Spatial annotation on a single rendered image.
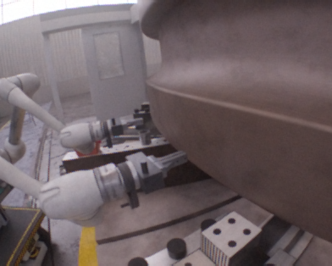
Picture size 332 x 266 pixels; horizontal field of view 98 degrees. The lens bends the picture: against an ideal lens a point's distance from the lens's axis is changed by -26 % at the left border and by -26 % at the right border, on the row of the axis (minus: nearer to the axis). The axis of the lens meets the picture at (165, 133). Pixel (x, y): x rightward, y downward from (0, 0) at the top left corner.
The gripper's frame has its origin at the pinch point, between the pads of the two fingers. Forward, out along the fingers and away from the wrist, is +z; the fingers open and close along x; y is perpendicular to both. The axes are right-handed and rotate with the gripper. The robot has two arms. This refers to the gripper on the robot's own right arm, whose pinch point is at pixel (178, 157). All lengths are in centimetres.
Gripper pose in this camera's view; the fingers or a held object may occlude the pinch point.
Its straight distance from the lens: 53.9
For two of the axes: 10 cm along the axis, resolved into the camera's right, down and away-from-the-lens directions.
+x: -4.7, -2.6, 8.4
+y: -1.2, -9.3, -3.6
